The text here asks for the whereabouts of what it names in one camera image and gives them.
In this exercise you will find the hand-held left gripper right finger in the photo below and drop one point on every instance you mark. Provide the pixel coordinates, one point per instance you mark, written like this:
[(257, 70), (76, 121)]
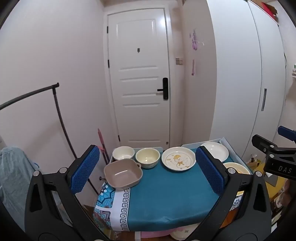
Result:
[(210, 173)]

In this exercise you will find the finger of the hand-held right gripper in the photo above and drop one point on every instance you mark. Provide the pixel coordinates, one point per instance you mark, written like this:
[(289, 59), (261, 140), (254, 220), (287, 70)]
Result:
[(286, 132), (262, 141)]

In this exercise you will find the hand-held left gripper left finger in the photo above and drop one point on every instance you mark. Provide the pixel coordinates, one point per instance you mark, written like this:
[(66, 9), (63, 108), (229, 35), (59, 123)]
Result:
[(85, 171)]

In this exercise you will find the plain white plate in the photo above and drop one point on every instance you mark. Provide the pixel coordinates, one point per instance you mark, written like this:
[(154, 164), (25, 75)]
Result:
[(216, 150)]

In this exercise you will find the cream plate with yellow print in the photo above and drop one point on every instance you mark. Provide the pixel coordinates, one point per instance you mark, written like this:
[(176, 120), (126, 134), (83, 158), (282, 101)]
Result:
[(237, 167)]

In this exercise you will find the large white tray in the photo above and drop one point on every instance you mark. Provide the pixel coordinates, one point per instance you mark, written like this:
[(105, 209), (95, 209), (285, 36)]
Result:
[(229, 144)]

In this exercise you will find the duck print plate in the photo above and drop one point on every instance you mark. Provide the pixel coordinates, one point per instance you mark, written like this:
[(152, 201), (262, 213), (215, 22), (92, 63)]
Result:
[(178, 160)]

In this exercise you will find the white bowl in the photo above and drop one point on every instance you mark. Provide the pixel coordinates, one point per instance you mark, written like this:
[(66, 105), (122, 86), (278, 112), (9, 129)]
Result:
[(122, 154)]

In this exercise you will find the cream bowl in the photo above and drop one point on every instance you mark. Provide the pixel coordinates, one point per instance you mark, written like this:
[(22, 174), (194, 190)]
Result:
[(148, 158)]

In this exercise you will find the grey board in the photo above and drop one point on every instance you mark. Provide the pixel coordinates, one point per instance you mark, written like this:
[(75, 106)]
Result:
[(272, 179)]

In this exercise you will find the brown paper bag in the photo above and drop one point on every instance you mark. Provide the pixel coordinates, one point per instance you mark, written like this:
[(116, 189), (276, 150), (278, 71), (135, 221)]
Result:
[(254, 164)]

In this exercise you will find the yellow stool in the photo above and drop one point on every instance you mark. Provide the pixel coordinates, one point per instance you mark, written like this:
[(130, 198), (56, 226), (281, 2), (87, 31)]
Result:
[(281, 188)]

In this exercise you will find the teal patterned tablecloth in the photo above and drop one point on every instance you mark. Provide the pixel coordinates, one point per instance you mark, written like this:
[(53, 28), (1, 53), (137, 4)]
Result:
[(166, 197)]

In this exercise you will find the white basin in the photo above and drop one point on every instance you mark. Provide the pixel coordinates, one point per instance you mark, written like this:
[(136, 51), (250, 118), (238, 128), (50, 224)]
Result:
[(182, 233)]

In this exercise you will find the light blue garment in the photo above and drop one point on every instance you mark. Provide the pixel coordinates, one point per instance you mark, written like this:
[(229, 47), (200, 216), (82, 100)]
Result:
[(13, 166)]

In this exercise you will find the white wardrobe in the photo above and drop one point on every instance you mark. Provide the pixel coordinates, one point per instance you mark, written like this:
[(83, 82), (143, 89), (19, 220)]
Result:
[(235, 69)]

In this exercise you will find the black clothes rack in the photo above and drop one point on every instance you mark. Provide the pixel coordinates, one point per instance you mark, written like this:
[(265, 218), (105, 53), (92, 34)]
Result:
[(23, 95)]

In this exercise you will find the white panelled door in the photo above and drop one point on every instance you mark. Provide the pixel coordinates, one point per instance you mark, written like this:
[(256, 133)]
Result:
[(138, 69)]

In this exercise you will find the red and cardboard box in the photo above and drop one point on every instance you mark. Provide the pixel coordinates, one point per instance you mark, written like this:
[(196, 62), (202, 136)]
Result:
[(268, 9)]

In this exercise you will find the pink wall sticker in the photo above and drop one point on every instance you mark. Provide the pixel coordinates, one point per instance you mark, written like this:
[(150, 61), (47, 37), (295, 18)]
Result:
[(192, 67)]

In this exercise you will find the wall light switch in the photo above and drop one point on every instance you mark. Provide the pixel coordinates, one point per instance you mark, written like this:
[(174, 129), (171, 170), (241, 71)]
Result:
[(179, 61)]

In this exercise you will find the purple flower wall sticker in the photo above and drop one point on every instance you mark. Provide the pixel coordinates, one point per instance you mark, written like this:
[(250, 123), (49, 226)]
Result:
[(195, 41)]

